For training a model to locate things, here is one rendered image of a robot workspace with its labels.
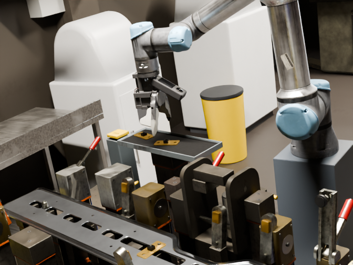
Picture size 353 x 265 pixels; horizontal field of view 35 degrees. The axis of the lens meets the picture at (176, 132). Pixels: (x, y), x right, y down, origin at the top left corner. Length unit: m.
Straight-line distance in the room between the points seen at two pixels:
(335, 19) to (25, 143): 4.35
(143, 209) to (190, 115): 3.57
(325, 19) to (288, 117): 5.14
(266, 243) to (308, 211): 0.38
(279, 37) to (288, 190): 0.52
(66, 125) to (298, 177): 1.86
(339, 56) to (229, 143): 2.59
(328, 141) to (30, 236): 0.95
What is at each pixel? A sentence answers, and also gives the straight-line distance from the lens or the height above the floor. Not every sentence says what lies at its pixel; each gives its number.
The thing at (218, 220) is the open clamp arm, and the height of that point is 1.07.
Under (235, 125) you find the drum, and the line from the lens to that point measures 4.44.
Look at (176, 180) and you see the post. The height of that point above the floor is 1.10.
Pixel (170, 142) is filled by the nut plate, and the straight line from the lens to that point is 1.85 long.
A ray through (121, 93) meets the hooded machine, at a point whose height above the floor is 0.86.
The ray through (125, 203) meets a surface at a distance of 1.80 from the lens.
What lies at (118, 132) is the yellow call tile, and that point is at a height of 1.16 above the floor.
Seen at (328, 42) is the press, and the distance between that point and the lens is 6.73.
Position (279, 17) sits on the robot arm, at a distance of 1.55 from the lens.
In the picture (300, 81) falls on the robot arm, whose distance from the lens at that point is 1.59.
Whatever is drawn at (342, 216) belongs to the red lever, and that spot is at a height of 1.12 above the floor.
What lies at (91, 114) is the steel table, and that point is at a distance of 3.48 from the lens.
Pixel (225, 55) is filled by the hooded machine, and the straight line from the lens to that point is 4.83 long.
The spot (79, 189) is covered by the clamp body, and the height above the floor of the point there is 0.99.
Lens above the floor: 1.81
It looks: 19 degrees down
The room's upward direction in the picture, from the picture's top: 9 degrees counter-clockwise
